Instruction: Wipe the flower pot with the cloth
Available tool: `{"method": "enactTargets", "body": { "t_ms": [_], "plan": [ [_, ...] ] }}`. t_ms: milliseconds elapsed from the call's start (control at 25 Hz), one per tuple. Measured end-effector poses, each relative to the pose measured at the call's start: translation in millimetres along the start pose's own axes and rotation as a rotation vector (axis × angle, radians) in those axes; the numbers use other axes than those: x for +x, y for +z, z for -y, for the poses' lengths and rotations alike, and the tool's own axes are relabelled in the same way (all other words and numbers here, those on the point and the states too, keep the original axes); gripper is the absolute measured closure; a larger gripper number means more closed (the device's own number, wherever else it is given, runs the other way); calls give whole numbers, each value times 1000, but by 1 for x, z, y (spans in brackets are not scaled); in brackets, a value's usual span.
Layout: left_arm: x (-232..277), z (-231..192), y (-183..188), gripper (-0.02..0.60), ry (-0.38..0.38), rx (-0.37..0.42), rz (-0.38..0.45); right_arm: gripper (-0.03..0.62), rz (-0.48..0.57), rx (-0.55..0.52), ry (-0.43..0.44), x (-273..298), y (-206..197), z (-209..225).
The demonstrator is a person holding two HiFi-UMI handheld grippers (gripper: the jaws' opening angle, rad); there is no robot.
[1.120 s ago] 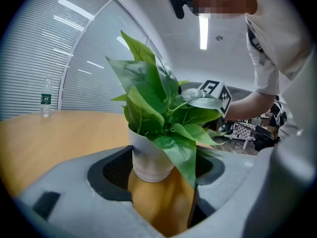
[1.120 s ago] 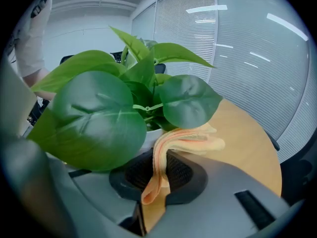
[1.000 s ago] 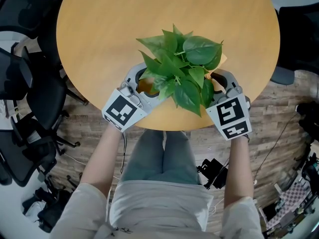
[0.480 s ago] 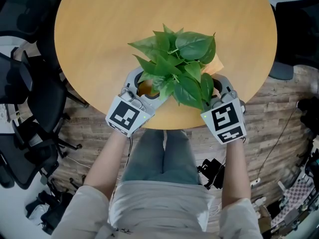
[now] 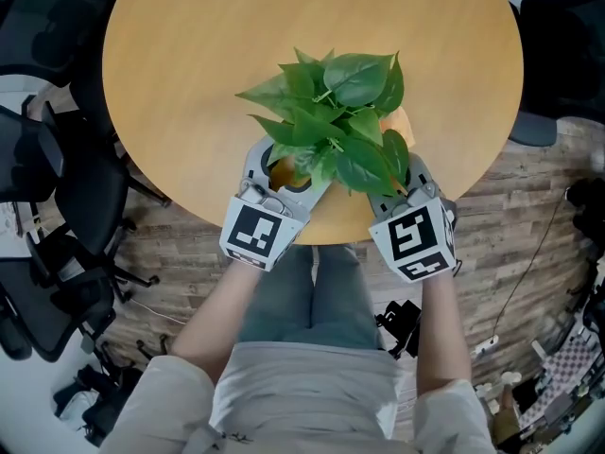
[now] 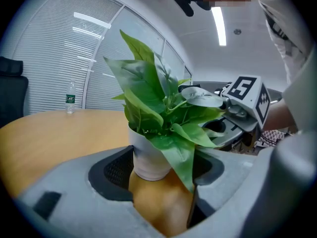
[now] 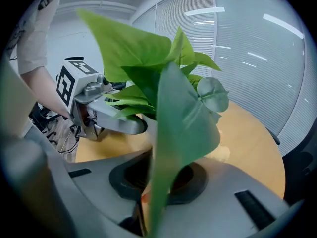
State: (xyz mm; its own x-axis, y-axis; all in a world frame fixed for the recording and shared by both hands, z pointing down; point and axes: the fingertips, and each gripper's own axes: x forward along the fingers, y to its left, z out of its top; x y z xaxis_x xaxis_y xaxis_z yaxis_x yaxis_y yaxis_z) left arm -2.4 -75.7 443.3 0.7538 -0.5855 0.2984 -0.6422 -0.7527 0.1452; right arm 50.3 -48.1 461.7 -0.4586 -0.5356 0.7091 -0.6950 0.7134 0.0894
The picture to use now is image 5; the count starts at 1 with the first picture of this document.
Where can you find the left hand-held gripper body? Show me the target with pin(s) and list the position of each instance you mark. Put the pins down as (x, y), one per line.
(255, 234)

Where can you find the checkered cloth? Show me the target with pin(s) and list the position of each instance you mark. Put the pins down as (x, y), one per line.
(565, 374)

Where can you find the yellow flower pot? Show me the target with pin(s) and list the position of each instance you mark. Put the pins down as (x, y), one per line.
(285, 168)

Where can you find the person's blue jeans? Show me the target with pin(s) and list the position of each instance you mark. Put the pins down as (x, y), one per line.
(307, 301)

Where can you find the black device on floor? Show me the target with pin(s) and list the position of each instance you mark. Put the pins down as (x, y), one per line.
(401, 326)

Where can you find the person's right forearm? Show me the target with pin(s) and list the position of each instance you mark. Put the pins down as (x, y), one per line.
(442, 329)

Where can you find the green leafy plant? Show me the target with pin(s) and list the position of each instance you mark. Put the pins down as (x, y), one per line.
(345, 111)

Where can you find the black equipment stand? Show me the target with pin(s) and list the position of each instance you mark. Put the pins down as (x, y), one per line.
(588, 215)

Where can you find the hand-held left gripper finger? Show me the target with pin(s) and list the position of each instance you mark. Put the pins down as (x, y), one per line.
(307, 199)
(255, 159)

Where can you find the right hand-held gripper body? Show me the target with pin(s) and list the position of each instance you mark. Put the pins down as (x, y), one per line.
(413, 239)

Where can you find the white power strip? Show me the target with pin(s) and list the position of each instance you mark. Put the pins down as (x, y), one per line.
(485, 346)

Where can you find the person's white shirt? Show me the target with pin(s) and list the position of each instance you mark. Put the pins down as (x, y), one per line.
(302, 395)

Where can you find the person's left forearm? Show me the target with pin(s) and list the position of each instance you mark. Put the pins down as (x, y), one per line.
(215, 319)

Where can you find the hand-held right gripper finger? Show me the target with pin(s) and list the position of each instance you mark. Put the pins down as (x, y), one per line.
(420, 173)
(385, 204)

